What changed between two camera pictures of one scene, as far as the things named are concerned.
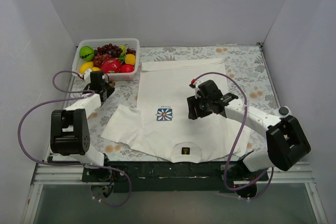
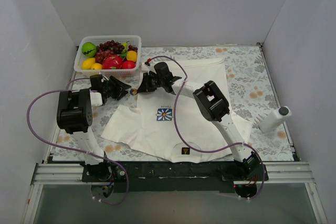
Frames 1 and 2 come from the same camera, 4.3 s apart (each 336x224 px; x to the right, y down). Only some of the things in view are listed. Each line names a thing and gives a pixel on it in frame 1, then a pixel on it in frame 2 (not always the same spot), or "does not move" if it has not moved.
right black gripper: [197, 108] to [150, 82]
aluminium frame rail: [58, 173] does not move
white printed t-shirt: [160, 122] does not move
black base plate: [157, 176] does not move
